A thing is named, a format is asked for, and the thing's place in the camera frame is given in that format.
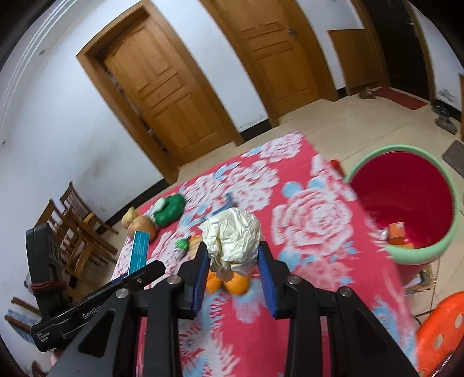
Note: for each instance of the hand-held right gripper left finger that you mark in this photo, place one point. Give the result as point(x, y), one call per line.
point(199, 282)

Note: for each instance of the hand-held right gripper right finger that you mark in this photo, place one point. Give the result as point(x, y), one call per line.
point(270, 282)

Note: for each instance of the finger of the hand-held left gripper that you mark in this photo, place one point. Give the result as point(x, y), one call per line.
point(148, 272)

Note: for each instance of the blue and white box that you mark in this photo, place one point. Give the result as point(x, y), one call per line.
point(139, 253)

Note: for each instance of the cream paper ball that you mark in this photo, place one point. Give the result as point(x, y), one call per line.
point(232, 235)

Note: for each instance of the orange cardboard box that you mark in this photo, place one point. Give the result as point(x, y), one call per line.
point(397, 232)

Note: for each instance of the red bin with green rim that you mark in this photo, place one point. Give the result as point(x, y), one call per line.
point(398, 188)

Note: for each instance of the wooden chair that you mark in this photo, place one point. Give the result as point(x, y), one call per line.
point(78, 206)
point(72, 239)

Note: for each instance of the red apple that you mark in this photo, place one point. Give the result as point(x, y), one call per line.
point(145, 228)

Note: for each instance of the yellow pear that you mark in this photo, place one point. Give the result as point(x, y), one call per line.
point(128, 217)

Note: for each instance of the green flower-shaped container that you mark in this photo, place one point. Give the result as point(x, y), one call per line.
point(170, 210)

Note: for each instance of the red floral tablecloth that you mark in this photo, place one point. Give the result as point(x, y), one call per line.
point(319, 217)

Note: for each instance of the orange plastic stool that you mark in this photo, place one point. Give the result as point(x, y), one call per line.
point(442, 333)

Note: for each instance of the wooden panel door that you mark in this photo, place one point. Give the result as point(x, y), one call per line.
point(156, 90)
point(275, 54)

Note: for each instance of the brown shoe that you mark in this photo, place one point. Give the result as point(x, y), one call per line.
point(367, 92)

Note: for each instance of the grey floor mat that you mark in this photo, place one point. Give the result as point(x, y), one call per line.
point(455, 150)

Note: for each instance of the red doormat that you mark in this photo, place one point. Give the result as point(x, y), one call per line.
point(402, 97)

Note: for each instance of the dark floor object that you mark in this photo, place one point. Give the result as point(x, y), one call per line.
point(444, 118)

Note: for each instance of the dark entrance door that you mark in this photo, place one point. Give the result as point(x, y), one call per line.
point(398, 43)

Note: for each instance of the wooden wall panel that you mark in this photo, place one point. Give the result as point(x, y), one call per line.
point(353, 58)

